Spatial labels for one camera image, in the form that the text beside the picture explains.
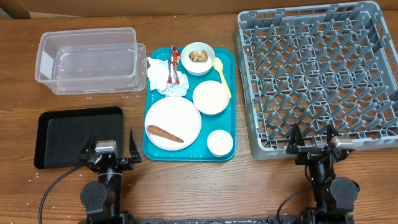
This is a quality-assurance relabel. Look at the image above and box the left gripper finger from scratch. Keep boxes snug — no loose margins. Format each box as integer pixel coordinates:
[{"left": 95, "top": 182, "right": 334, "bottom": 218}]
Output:
[
  {"left": 81, "top": 132, "right": 96, "bottom": 154},
  {"left": 129, "top": 130, "right": 140, "bottom": 158}
]

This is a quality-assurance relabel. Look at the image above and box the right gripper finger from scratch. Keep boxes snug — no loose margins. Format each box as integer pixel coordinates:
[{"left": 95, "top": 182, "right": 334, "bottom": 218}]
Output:
[
  {"left": 287, "top": 123, "right": 305, "bottom": 149},
  {"left": 326, "top": 124, "right": 340, "bottom": 146}
]

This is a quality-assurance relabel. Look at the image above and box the carrot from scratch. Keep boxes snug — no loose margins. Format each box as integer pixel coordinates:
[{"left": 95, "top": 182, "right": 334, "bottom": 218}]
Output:
[{"left": 147, "top": 125, "right": 183, "bottom": 142}]

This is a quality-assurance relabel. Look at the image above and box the white cup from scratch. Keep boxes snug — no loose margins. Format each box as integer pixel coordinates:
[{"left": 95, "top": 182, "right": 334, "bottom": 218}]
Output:
[{"left": 207, "top": 129, "right": 234, "bottom": 157}]

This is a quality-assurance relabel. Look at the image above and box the white napkin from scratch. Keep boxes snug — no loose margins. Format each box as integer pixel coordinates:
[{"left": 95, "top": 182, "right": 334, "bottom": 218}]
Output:
[{"left": 147, "top": 57, "right": 189, "bottom": 96}]

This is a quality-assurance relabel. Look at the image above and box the white bowl with rice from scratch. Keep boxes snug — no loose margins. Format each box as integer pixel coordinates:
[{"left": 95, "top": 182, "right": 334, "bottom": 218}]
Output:
[{"left": 192, "top": 80, "right": 229, "bottom": 116}]

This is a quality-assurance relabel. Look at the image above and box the red snack wrapper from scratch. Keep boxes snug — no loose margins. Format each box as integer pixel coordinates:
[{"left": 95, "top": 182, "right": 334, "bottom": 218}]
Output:
[{"left": 167, "top": 45, "right": 181, "bottom": 84}]

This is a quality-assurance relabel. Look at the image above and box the small white bowl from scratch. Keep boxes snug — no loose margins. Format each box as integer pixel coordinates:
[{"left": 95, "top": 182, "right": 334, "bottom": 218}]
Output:
[{"left": 180, "top": 42, "right": 215, "bottom": 76}]

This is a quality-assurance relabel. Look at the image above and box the brown food piece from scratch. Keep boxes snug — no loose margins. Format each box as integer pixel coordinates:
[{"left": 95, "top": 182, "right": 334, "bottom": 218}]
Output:
[{"left": 189, "top": 50, "right": 208, "bottom": 62}]

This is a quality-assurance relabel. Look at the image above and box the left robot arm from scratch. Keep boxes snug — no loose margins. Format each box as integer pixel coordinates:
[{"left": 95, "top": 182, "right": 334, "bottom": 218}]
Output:
[{"left": 79, "top": 133, "right": 142, "bottom": 224}]

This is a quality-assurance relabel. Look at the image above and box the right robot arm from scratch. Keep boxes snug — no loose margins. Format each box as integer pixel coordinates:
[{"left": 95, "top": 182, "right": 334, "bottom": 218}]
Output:
[{"left": 276, "top": 124, "right": 360, "bottom": 224}]

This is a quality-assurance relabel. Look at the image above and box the black waste tray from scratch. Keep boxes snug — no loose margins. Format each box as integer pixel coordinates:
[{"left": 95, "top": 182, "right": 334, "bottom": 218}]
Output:
[{"left": 34, "top": 106, "right": 124, "bottom": 169}]

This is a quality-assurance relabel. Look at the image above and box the grey dishwasher rack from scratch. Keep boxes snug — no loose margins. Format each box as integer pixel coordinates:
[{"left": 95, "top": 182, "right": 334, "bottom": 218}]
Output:
[{"left": 234, "top": 1, "right": 397, "bottom": 160}]

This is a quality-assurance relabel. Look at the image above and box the large white plate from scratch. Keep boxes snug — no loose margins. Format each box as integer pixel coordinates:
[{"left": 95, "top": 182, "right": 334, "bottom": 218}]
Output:
[{"left": 144, "top": 96, "right": 201, "bottom": 151}]

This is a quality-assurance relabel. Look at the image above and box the teal serving tray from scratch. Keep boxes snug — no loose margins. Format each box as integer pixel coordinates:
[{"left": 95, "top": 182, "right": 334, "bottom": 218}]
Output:
[{"left": 142, "top": 47, "right": 236, "bottom": 162}]

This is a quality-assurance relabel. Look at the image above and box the clear plastic bin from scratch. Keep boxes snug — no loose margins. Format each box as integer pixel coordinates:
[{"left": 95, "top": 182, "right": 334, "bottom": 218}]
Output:
[{"left": 35, "top": 27, "right": 147, "bottom": 95}]

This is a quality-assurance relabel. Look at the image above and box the yellow plastic spoon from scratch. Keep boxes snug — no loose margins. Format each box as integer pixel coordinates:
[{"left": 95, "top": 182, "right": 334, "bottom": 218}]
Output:
[{"left": 213, "top": 57, "right": 231, "bottom": 99}]

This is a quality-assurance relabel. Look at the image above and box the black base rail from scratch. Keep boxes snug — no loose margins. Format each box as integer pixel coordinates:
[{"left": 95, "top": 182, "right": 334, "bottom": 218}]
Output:
[{"left": 133, "top": 215, "right": 304, "bottom": 224}]

